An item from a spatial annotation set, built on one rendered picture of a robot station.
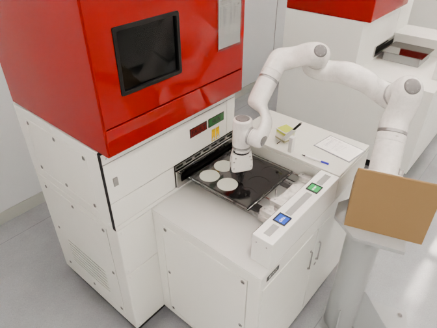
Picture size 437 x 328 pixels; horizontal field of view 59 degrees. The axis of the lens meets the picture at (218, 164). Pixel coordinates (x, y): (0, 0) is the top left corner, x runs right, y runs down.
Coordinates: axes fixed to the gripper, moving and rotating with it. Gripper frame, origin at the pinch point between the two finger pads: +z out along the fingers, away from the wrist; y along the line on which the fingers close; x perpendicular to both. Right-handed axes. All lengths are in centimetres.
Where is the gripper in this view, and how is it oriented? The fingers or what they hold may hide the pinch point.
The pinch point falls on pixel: (240, 177)
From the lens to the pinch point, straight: 183.3
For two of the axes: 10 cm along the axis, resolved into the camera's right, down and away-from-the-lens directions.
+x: -2.8, -5.5, 7.9
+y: 9.6, -1.6, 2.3
